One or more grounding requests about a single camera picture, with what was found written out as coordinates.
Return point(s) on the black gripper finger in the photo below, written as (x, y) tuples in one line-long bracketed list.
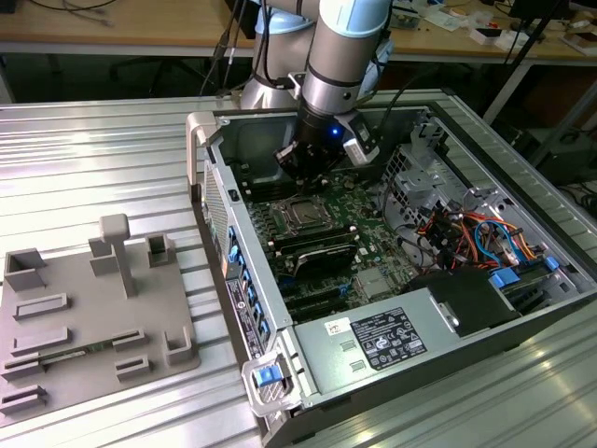
[(322, 169), (294, 161)]

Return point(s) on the thin metal locking lever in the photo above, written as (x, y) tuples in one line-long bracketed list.
[(315, 229), (298, 200)]

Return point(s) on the wooden desk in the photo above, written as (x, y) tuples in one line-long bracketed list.
[(140, 23)]

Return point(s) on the grey parts rack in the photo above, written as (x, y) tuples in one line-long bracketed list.
[(93, 317)]

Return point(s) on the black RAM slot bank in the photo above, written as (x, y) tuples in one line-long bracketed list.
[(261, 184)]

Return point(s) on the open grey PC case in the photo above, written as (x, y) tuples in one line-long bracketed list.
[(266, 280)]

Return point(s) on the black plastic shroud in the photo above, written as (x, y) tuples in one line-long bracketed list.
[(466, 298)]

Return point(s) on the blue disk carrier tab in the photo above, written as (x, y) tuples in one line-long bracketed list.
[(504, 279)]

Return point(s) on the green RAM stick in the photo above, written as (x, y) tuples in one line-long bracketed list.
[(74, 353)]

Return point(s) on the black CPU socket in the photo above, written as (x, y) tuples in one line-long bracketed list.
[(277, 215)]

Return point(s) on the perforated metal drive cage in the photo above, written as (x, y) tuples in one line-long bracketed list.
[(420, 186)]

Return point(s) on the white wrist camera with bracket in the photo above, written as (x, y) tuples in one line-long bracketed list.
[(359, 149)]

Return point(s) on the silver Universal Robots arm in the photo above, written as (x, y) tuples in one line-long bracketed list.
[(336, 70)]

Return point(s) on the blue case latch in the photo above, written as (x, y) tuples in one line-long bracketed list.
[(264, 377)]

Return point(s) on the silver chipset heatsink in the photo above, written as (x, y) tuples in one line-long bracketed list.
[(373, 284)]

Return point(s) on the small white box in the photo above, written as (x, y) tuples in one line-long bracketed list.
[(485, 39)]

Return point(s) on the small blue clip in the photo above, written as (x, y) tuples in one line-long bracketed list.
[(551, 264)]

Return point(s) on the silver CPU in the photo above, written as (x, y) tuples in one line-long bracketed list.
[(305, 212)]

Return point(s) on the black graphics card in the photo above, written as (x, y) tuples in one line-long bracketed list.
[(322, 261)]

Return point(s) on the green motherboard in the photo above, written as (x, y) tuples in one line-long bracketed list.
[(373, 242)]

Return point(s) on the installed black RAM sticks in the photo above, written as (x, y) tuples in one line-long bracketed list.
[(308, 239)]

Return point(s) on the grey power supply unit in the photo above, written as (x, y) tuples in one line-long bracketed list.
[(326, 368)]

